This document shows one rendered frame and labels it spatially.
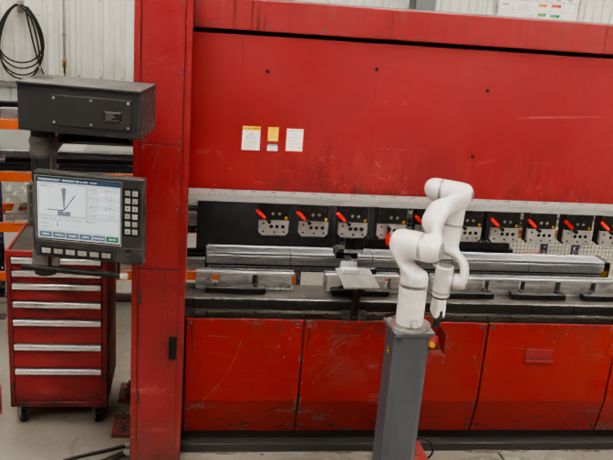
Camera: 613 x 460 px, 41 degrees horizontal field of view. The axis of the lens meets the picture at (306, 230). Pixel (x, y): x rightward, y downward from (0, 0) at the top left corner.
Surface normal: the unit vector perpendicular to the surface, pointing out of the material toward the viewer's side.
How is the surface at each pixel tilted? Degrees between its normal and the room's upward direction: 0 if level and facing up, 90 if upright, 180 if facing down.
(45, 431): 0
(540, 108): 90
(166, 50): 90
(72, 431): 0
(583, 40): 90
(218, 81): 90
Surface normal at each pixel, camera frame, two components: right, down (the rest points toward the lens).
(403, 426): 0.20, 0.30
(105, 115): -0.07, 0.29
